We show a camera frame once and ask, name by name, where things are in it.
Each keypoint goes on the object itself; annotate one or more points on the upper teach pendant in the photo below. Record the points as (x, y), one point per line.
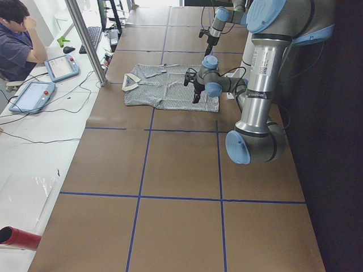
(62, 67)

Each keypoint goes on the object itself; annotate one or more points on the green clamp tool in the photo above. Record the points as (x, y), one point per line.
(62, 40)

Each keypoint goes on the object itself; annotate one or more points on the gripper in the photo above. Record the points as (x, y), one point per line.
(197, 89)
(210, 42)

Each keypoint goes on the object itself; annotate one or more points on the lower teach pendant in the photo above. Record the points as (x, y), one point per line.
(33, 98)

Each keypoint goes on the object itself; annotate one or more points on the blue white striped shirt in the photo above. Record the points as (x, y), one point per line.
(162, 87)

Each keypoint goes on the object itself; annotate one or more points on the seated person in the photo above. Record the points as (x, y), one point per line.
(21, 46)

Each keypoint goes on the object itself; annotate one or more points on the black keyboard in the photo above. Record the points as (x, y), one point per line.
(94, 33)

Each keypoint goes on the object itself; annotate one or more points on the black computer mouse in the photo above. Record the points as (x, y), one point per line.
(68, 49)

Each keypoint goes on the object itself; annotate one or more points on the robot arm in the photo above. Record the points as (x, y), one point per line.
(274, 26)
(222, 16)

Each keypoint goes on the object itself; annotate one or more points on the aluminium frame post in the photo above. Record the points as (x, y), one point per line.
(81, 28)

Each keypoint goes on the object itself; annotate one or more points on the clear plastic bag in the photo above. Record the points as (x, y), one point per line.
(23, 198)

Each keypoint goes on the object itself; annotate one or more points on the teach pendant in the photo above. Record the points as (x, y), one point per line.
(62, 67)
(33, 98)

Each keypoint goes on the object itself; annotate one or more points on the red cylinder tube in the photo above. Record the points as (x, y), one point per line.
(20, 239)

